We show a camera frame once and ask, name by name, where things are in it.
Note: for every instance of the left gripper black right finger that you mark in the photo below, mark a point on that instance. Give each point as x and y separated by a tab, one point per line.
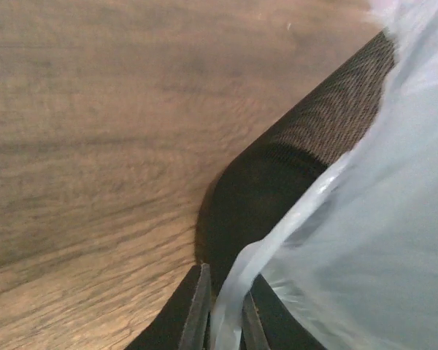
267	324

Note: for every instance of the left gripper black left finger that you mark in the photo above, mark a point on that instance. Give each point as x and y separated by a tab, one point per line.
183	322

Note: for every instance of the light blue plastic trash bag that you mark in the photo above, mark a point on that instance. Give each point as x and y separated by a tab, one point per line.
355	260

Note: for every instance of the black mesh trash bin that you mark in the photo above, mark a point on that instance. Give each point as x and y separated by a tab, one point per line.
257	188

